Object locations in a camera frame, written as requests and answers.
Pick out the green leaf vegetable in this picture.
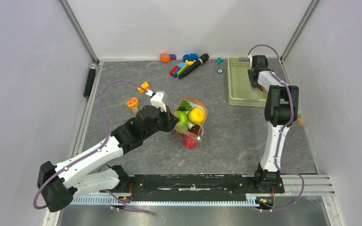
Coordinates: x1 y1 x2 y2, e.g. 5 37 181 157
177 100 192 112

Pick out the black microphone at wall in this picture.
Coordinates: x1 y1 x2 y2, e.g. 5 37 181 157
83 63 98 98

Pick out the light green fruit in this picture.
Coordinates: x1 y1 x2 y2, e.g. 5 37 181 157
174 122 189 134

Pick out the purple block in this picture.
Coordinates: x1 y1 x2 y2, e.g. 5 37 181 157
169 54 177 60

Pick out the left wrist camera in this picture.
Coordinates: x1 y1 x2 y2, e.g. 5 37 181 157
150 91 167 113

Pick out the wooden cube left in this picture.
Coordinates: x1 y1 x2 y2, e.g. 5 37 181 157
131 106 139 114

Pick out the orange toy brick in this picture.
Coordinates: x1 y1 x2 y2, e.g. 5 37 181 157
138 81 150 93

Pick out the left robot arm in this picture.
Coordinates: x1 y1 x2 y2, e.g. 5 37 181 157
33 105 179 212

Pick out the teal block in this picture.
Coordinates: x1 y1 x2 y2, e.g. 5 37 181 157
216 57 223 64

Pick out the yellow lemon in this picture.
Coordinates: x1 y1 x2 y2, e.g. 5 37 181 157
187 107 205 125

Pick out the wooden cube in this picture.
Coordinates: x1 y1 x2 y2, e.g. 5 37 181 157
296 117 306 126
131 106 139 114

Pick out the blue toy car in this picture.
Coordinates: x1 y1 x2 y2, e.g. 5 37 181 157
182 53 199 62

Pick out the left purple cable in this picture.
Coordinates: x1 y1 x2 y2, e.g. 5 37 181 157
33 80 154 210

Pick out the coloured block stack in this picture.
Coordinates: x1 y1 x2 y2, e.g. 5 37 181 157
170 61 194 79

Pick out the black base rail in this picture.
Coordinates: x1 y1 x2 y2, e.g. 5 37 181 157
110 174 285 202

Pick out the black microphone on table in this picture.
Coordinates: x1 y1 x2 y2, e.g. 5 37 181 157
179 53 209 79

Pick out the clear zip bag orange zipper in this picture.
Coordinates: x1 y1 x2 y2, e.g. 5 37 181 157
172 95 208 149

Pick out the red apple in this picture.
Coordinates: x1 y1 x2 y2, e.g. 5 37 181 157
183 136 198 150

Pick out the green apple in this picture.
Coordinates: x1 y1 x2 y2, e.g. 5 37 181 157
174 111 189 126

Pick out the wooden cube right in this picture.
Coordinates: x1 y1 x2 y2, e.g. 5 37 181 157
296 117 306 126

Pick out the dark brown fruit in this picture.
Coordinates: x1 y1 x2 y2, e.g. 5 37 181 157
189 125 201 136

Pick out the green plastic basket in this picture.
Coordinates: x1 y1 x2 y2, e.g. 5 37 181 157
227 57 267 107

